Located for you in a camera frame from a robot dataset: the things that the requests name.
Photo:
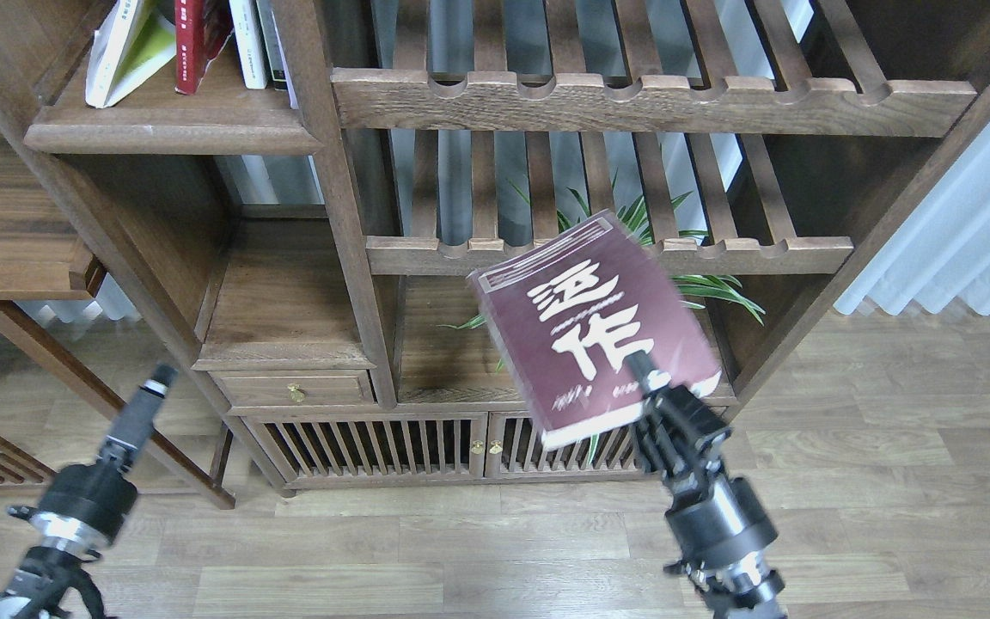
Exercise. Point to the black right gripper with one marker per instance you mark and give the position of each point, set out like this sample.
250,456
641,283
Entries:
717,520

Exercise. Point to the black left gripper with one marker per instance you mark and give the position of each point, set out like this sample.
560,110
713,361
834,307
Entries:
86,506

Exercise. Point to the maroon book white characters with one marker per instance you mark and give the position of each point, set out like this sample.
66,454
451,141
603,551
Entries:
565,317

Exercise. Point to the yellow-green book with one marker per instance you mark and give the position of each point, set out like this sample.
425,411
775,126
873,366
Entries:
134,41

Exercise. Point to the red book with photos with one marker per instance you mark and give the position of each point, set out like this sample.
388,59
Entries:
201,30

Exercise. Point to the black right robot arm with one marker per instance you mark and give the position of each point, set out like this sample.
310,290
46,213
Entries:
750,592

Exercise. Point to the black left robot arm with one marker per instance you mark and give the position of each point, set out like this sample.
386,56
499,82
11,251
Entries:
44,576

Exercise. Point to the brass drawer knob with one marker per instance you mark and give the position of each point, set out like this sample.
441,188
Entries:
296,393

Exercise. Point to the dark wooden bookshelf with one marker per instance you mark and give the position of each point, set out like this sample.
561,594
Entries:
320,246

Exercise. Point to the pale purple upright book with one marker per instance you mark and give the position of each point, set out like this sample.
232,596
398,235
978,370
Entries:
291,89

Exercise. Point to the white curtain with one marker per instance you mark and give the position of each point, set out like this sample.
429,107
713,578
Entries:
939,259

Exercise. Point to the white upright book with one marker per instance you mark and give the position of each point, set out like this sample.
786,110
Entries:
250,43

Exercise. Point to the dark upright book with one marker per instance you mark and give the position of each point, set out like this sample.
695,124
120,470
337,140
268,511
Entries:
273,50

